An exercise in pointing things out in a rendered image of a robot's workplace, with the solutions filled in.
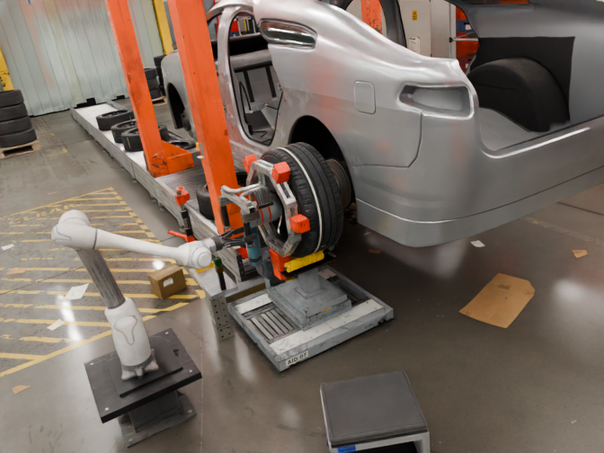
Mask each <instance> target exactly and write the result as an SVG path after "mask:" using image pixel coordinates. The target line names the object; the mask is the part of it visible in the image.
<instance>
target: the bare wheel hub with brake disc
mask: <svg viewBox="0 0 604 453"><path fill-rule="evenodd" d="M326 162H327V163H328V165H329V166H330V168H331V170H332V172H333V175H334V178H335V180H336V182H337V184H338V188H339V191H340V194H341V198H342V207H343V208H346V207H347V206H348V205H349V203H350V200H351V186H350V182H349V179H348V176H347V174H346V172H345V171H344V169H343V168H342V166H341V165H340V164H339V163H338V162H337V161H335V160H333V159H329V160H326Z"/></svg>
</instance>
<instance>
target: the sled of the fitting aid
mask: <svg viewBox="0 0 604 453"><path fill-rule="evenodd" d="M295 278H298V276H297V277H292V278H289V279H286V280H285V281H283V282H281V283H277V284H276V285H274V286H272V287H269V288H267V294H268V298H269V299H270V300H271V301H272V302H273V303H274V304H275V305H276V306H277V307H278V308H279V309H280V310H281V311H283V312H284V313H285V314H286V315H287V316H288V317H289V318H290V319H291V320H292V321H293V322H294V323H295V324H296V325H298V326H299V327H300V328H301V329H302V330H303V331H305V330H307V329H309V328H312V327H314V326H316V325H318V324H321V323H323V322H325V321H327V320H330V319H332V318H334V317H336V316H338V315H341V314H343V313H345V312H348V311H350V310H351V300H350V299H349V298H347V300H346V301H343V302H341V303H340V304H337V305H335V306H332V307H329V308H327V309H325V310H323V311H321V312H319V313H317V314H314V315H311V316H309V317H305V316H304V315H303V314H302V313H301V312H299V311H298V310H297V309H296V308H295V307H294V306H293V305H291V304H290V303H289V302H288V301H287V299H285V298H284V297H283V296H282V295H281V294H280V293H279V292H278V291H277V287H276V286H278V285H280V284H282V283H285V282H287V281H290V280H293V279H295Z"/></svg>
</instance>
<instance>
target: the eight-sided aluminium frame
mask: <svg viewBox="0 0 604 453"><path fill-rule="evenodd" d="M272 167H273V164H270V163H268V162H265V161H264V160H258V161H254V162H252V164H251V168H250V171H249V173H248V176H247V179H246V187H247V186H250V185H254V184H257V183H258V181H259V177H258V172H257V171H260V172H261V173H264V174H266V175H268V176H269V177H270V179H271V182H272V184H273V186H274V188H275V190H276V192H277V193H278V194H279V196H280V199H281V201H282V204H283V207H284V210H285V217H286V222H287V228H288V234H289V238H288V240H287V242H286V243H285V244H284V243H282V242H281V241H280V240H279V239H278V238H276V236H275V235H274V234H273V232H272V230H271V227H270V225H269V223H266V224H264V226H265V228H266V230H267V232H268V234H269V236H267V234H266V231H265V229H264V227H263V225H260V226H258V227H259V230H260V232H261V234H262V237H263V239H264V242H265V243H266V244H267V245H268V247H270V248H271V249H272V250H274V251H275V252H276V253H278V254H279V255H280V256H282V257H286V256H289V255H291V254H293V253H294V251H295V249H296V247H297V246H298V244H299V242H300V241H301V239H302V237H301V236H302V234H297V233H296V232H294V231H293V230H291V229H290V224H289V218H291V212H292V217H294V216H296V215H298V205H297V202H296V199H295V197H294V196H293V194H292V192H291V190H290V188H289V186H288V184H287V182H283V183H281V186H282V188H283V190H284V191H285V193H286V195H287V197H288V198H287V197H286V195H285V193H284V191H283V190H282V189H281V187H280V184H276V182H275V181H274V180H273V178H272V176H271V172H272ZM249 201H251V202H254V197H253V194H251V195H249ZM290 209H291V211H290Z"/></svg>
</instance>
